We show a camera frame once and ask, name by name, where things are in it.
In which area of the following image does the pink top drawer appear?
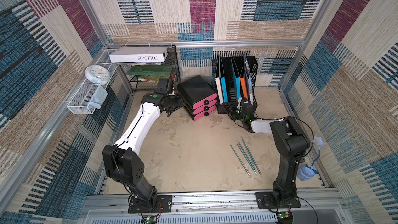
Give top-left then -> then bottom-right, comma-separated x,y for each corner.
192,93 -> 218,110

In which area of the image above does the black drawer cabinet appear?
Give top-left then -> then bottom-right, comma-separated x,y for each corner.
177,76 -> 215,114

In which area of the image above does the green pencil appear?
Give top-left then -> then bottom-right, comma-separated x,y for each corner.
241,137 -> 262,176
237,141 -> 257,174
230,145 -> 250,176

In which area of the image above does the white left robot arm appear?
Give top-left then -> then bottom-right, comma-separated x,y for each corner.
102,78 -> 184,213

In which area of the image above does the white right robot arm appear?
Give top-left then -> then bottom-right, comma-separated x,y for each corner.
221,98 -> 311,213

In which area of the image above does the teal folder right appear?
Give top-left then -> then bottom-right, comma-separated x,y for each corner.
231,57 -> 241,100

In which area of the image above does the orange folder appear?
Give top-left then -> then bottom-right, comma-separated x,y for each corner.
240,68 -> 249,100

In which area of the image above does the black mesh file holder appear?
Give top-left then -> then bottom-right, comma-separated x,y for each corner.
212,55 -> 258,114

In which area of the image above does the white binder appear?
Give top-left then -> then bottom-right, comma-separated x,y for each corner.
215,58 -> 224,105

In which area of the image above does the green book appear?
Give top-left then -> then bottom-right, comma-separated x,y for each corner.
127,65 -> 173,76

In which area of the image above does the white folio box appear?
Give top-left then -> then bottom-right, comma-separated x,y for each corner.
109,47 -> 168,63

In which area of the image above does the light blue cloth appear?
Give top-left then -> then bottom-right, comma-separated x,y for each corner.
87,86 -> 108,111

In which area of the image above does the white round clock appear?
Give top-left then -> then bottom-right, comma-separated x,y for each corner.
85,64 -> 110,85

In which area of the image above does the black mesh wire shelf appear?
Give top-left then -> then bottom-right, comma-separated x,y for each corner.
119,46 -> 181,93

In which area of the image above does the white wire basket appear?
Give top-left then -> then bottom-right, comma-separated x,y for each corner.
67,63 -> 117,115

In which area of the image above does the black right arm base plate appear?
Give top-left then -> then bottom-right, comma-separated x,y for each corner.
255,190 -> 301,209

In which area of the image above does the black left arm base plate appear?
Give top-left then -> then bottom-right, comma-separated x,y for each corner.
127,195 -> 173,214

